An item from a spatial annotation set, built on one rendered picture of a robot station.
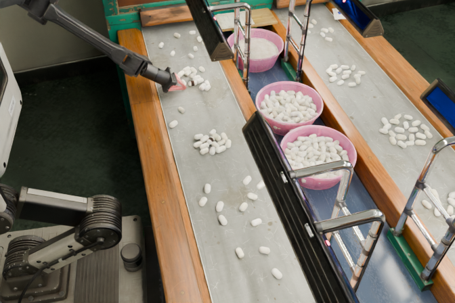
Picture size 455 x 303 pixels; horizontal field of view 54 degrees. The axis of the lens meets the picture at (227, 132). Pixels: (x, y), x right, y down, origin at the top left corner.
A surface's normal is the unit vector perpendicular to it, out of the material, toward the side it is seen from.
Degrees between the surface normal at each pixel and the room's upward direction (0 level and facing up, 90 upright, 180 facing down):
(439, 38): 0
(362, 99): 0
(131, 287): 0
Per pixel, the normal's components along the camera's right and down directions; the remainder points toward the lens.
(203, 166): 0.00, -0.73
